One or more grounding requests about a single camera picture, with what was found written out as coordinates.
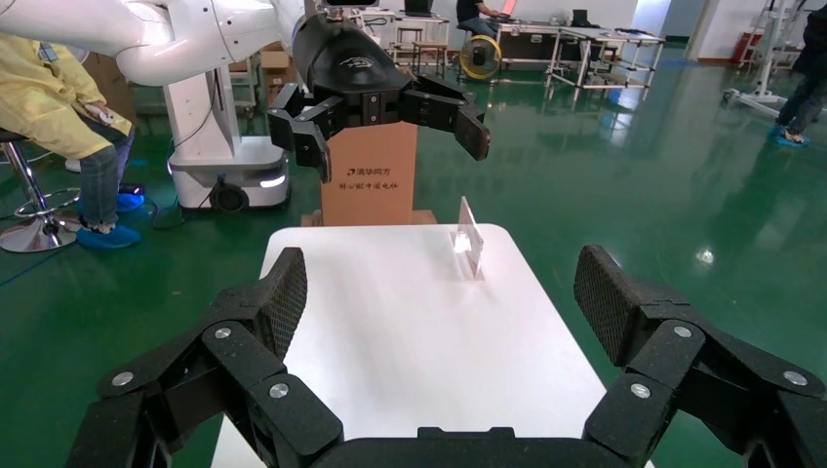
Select plywood board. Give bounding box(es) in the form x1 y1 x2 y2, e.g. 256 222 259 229
299 209 439 228

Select person in yellow coat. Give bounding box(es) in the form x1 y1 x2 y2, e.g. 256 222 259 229
0 32 142 251

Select pipe frame work table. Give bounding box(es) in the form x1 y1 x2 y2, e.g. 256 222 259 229
545 26 667 93

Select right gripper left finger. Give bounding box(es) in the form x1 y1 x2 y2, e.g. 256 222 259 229
64 246 345 468

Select wooden stool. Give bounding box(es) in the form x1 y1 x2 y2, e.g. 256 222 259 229
393 25 425 66
413 39 451 79

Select brown carton with logo print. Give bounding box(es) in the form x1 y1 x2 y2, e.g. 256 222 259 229
320 121 419 227

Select yellow cable reel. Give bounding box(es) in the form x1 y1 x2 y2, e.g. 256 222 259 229
458 34 504 83

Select chrome bar stool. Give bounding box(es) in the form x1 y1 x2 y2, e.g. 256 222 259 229
0 129 83 254

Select white robot mobile base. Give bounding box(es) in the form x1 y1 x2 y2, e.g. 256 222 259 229
163 64 291 214

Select stacked cardboard boxes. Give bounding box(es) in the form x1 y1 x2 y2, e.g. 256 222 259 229
257 41 294 106

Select white wheeled stand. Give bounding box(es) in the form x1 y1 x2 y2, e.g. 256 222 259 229
723 0 800 120

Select black flight case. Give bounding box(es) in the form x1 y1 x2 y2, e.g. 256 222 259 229
496 30 556 64

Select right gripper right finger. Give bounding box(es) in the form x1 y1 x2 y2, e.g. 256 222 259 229
573 244 827 468

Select person in dark clothes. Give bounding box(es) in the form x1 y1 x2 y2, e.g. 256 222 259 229
768 3 827 150

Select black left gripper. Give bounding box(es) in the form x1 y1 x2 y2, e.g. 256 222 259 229
267 13 492 185

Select person in black shirt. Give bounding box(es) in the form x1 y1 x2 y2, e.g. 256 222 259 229
454 0 513 41

